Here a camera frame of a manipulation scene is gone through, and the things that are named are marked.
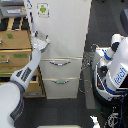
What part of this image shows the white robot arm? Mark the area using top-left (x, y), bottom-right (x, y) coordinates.
top-left (0, 32), bottom-right (50, 128)

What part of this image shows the coiled grey cable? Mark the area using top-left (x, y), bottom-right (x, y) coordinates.
top-left (78, 43), bottom-right (100, 94)

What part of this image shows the middle fridge drawer handle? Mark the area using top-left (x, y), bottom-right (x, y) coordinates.
top-left (49, 61), bottom-right (71, 66)

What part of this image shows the grey device on cabinet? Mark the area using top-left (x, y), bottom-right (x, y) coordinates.
top-left (0, 6), bottom-right (26, 18)

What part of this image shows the wooden drawer cabinet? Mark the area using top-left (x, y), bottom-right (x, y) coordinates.
top-left (0, 18), bottom-right (42, 95)

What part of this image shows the lower fridge drawer handle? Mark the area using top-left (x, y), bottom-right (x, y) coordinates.
top-left (52, 79), bottom-right (69, 84)

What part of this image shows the green android sticker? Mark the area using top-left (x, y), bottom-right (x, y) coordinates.
top-left (37, 3), bottom-right (49, 18)

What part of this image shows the white refrigerator body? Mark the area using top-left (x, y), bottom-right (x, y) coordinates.
top-left (23, 0), bottom-right (93, 100)

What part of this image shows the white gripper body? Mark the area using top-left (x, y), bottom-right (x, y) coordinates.
top-left (31, 38), bottom-right (47, 51)

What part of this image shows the fridge drawer handle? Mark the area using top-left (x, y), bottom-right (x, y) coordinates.
top-left (49, 61), bottom-right (71, 66)
top-left (52, 79), bottom-right (69, 84)

